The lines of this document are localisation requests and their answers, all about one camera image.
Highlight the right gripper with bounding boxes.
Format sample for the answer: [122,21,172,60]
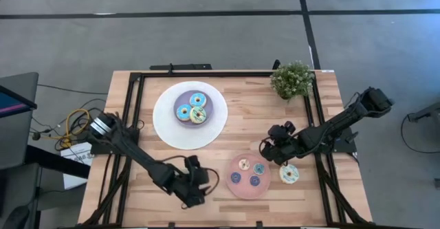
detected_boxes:
[260,120,304,166]

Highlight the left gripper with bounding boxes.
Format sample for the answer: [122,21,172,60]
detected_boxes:
[173,155,211,209]

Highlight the large white-glazed donut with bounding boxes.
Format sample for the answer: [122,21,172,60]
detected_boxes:
[278,164,300,185]

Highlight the large cream donut dark drizzle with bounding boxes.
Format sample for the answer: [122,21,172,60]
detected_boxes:
[189,106,208,124]

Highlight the large blue-iced donut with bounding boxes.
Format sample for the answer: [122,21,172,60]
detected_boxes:
[189,91,208,109]
[175,104,193,122]

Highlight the pink plate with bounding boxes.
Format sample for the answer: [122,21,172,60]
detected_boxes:
[225,152,272,201]

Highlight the small potted green plant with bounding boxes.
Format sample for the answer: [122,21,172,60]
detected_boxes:
[269,60,316,101]

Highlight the purple plate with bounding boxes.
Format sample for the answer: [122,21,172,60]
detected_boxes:
[173,89,215,129]

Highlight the large white plate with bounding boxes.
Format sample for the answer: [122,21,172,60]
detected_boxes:
[152,80,229,151]

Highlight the white cardboard box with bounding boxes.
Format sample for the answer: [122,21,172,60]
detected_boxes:
[60,142,94,190]

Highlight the grey chair base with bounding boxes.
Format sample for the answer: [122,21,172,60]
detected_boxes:
[408,101,440,123]

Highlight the dark grey chair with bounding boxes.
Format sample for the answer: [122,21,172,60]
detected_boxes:
[0,163,42,229]

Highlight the dark monitor screen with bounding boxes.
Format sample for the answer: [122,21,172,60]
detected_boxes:
[0,85,38,119]

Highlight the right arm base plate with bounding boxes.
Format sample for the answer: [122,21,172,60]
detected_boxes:
[307,125,358,154]

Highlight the black aluminium table frame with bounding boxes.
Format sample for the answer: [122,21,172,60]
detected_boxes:
[82,71,372,229]

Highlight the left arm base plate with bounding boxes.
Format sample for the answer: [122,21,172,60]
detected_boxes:
[89,141,138,155]

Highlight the black camera bar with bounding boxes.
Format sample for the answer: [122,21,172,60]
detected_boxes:
[149,63,213,72]

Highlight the yellow cable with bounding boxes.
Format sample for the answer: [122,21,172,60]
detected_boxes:
[41,107,91,150]

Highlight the long black floor cable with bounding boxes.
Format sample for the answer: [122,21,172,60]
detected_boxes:
[36,83,109,96]

